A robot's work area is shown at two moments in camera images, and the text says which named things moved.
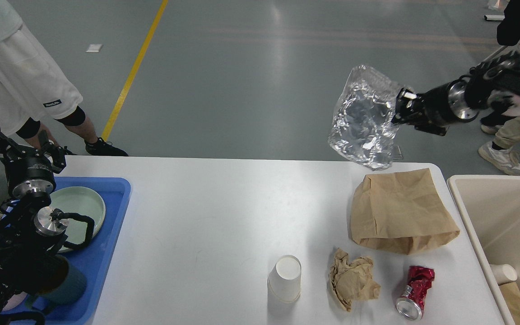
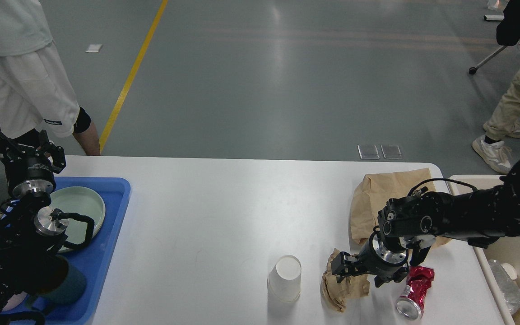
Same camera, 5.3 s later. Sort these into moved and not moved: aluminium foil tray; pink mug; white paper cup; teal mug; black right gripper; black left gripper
Moved: aluminium foil tray; black right gripper
Not moved: teal mug; pink mug; white paper cup; black left gripper
